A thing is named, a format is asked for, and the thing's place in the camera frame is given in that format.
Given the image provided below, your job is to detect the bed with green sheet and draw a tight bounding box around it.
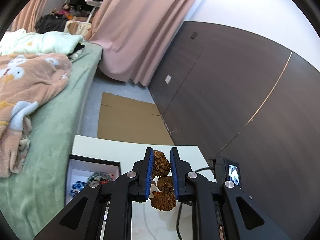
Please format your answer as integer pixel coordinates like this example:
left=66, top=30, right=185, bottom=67
left=1, top=42, right=103, bottom=239

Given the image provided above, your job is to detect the flattened brown cardboard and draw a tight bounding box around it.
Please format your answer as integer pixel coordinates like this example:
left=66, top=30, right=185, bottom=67
left=97, top=93, right=174, bottom=145

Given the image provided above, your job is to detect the pink curtain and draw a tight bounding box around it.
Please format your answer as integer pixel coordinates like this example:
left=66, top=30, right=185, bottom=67
left=8, top=0, right=48, bottom=33
left=86, top=0, right=196, bottom=86

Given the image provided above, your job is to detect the pink duck pattern blanket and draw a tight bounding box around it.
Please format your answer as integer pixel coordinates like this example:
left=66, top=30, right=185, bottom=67
left=0, top=53, right=72, bottom=178

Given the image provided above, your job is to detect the brown rudraksha bead bracelet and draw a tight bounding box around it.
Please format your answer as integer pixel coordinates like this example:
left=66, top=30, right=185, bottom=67
left=149, top=150, right=178, bottom=212

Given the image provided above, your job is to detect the pile of dark clothes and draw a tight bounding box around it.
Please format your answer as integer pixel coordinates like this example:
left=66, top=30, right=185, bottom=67
left=34, top=14, right=68, bottom=34

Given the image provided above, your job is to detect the black jewelry box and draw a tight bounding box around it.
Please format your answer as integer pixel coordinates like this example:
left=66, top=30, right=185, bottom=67
left=65, top=154, right=121, bottom=204

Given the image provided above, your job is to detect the white wall socket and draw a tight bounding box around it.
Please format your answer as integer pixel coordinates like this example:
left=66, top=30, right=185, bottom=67
left=165, top=75, right=171, bottom=84

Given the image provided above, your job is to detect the light green quilt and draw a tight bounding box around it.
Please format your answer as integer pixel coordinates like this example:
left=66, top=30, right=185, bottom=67
left=1, top=29, right=84, bottom=56

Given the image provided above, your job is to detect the black cable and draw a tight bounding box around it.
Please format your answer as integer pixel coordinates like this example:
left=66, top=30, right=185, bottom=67
left=176, top=166, right=217, bottom=240

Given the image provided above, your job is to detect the white drying rack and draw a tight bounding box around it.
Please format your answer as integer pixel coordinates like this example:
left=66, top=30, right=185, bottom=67
left=85, top=0, right=102, bottom=23

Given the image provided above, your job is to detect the dark wall switch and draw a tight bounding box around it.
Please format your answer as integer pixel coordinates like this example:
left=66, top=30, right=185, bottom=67
left=190, top=32, right=198, bottom=40

